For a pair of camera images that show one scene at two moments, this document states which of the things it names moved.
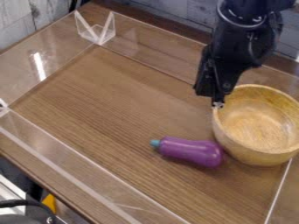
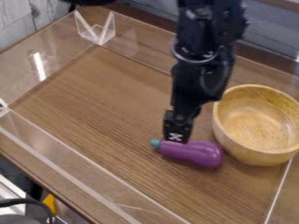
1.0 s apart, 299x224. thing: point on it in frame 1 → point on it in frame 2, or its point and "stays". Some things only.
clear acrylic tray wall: x=98 y=196 stays
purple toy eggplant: x=201 y=152 stays
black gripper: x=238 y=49 → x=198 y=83
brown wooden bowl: x=257 y=126 stays
